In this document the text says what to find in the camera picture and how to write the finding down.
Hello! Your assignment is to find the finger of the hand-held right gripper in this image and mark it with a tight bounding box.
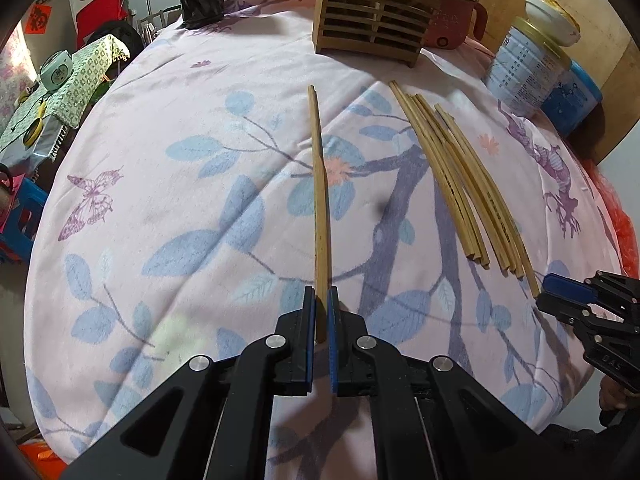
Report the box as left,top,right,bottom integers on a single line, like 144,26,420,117
536,291,640,397
541,270,640,311

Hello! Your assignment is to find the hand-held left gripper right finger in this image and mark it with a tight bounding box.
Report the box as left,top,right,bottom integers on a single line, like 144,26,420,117
327,286,576,480

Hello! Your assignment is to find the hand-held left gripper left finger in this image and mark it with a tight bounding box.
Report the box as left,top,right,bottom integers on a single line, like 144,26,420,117
60,285,317,480

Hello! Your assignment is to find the single wooden chopstick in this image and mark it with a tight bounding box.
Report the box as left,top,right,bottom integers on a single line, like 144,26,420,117
307,84,332,345

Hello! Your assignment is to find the bunch of wooden chopsticks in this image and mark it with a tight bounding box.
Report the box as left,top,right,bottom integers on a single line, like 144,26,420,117
389,80,542,297

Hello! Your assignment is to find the slatted wooden utensil holder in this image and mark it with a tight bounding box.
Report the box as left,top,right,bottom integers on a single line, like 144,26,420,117
312,0,443,68

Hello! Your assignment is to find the person's right hand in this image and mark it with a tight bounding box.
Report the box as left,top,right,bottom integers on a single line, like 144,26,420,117
599,374,626,413

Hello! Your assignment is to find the red plastic bag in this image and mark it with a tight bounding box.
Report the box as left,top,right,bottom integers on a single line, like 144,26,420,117
592,160,640,281

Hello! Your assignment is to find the dark cloth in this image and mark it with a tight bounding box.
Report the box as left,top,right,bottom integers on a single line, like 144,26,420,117
542,410,640,466

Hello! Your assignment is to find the pink floral tablecloth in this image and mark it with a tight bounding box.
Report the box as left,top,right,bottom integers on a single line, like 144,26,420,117
25,0,631,466

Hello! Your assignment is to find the blue plastic container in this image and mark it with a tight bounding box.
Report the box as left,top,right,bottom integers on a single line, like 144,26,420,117
541,60,603,136

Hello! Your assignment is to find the white milk powder can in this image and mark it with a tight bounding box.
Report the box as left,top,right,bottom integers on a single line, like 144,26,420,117
484,16,573,118

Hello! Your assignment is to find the white bowl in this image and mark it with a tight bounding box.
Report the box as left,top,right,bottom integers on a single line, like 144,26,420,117
525,0,582,46

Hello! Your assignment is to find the red electric pot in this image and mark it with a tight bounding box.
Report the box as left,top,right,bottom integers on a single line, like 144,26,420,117
425,0,488,51

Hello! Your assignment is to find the orange plastic bag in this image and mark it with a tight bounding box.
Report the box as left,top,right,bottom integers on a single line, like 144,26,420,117
20,439,68,467

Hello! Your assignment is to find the blue plastic stool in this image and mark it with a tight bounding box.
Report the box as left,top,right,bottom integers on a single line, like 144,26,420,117
0,179,49,263

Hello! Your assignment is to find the green patterned cloth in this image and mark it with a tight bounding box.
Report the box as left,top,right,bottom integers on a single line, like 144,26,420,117
0,34,132,161

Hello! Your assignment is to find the yellow tape roll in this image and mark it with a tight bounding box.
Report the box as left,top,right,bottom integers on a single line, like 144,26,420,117
24,102,48,145

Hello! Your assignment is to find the small green rice cooker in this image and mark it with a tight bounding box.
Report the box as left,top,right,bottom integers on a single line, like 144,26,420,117
39,51,75,90

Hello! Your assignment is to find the pink floral curtain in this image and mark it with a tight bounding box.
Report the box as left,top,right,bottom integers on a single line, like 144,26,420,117
0,25,40,111

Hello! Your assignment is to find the metal wire rack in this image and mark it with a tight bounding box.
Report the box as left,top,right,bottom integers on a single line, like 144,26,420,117
136,0,181,43

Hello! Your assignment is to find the red paper wall decoration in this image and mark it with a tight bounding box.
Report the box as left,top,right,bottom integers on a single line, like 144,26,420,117
27,2,55,33

